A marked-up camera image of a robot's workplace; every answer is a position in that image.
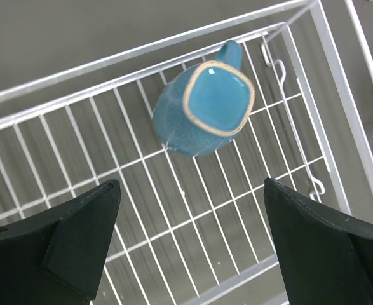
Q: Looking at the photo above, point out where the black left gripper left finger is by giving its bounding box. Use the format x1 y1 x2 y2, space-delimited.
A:
0 179 121 304

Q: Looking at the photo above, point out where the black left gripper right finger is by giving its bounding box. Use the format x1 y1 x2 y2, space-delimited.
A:
264 178 373 304

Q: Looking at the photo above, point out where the blue ceramic mug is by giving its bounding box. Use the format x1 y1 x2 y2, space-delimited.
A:
153 40 255 156

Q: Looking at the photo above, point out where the white wire dish rack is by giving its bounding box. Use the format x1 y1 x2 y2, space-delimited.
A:
0 1 373 304

